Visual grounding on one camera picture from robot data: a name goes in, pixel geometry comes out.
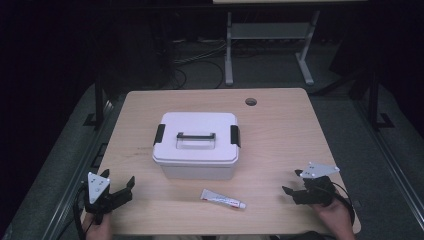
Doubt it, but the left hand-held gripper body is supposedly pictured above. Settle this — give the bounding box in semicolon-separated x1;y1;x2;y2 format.
82;172;118;225

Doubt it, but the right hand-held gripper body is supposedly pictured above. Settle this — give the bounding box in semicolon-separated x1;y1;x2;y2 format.
293;161;341;206

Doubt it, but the white ointment tube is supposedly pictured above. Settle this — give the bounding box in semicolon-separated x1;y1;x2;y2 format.
199;188;248;210

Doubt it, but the white plastic storage box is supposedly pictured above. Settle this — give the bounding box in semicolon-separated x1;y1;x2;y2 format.
153;158;239;181

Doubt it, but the white lid with black handle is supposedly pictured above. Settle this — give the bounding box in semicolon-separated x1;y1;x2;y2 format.
152;111;242;165

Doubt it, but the person's right hand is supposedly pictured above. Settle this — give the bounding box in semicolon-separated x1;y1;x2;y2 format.
311;198;356;240

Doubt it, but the person's left hand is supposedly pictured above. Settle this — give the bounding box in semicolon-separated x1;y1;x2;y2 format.
81;213;114;240

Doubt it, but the black metal stand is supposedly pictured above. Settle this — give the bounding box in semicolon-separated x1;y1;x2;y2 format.
366;66;396;131
83;66;111;129

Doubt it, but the aluminium floor rail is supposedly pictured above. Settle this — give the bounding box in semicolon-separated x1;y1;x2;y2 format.
354;99;424;231
41;99;116;240

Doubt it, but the left hand-held gripper cable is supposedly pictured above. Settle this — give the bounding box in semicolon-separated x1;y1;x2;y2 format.
73;184;91;240

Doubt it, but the hand-held gripper cable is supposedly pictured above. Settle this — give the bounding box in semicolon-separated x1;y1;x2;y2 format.
328;181;356;226
73;184;91;240

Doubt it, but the right hand-held gripper cable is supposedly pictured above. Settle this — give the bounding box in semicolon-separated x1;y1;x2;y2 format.
328;181;356;226

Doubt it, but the grey metal table frame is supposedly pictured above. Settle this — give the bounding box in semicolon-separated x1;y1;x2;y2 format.
224;10;321;87

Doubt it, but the bundle of floor cables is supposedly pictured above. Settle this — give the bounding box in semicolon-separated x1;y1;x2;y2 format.
171;38;228;90

